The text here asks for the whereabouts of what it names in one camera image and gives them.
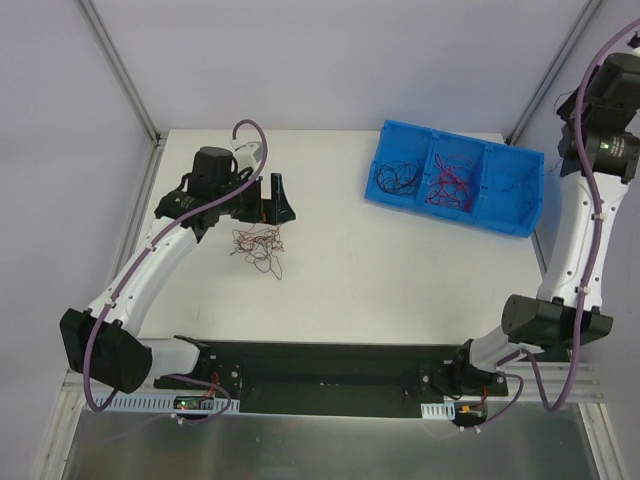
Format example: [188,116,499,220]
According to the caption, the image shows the red and black wires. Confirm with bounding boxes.
[228,223,287,281]

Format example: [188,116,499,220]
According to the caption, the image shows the black wire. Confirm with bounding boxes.
[499,89,576,194]
[375,159,424,195]

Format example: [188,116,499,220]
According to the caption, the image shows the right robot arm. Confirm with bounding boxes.
[450,51,639,395]

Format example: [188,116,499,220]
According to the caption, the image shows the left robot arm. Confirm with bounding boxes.
[60,140,296,393]

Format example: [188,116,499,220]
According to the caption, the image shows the blue plastic three-compartment bin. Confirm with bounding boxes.
[365,120,544,238]

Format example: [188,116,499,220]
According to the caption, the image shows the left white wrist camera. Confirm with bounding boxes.
[231,139,263,171]

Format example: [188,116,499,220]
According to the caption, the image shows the left white slotted cable duct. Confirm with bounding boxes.
[106,393,240,415]

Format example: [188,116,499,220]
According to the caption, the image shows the white slotted cable duct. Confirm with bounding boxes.
[420,401,456,421]
[106,393,240,415]

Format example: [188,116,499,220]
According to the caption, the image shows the left aluminium frame post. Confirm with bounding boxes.
[74,0,162,145]

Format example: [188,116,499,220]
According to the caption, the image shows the aluminium frame post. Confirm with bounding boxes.
[505,0,607,145]
[74,0,162,145]

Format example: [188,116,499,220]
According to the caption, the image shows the right white slotted cable duct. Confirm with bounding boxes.
[420,401,456,421]

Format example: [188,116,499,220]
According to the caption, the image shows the aluminium front rail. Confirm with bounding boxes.
[61,362,605,403]

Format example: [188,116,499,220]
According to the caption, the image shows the right aluminium frame post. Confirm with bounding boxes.
[505,0,607,145]

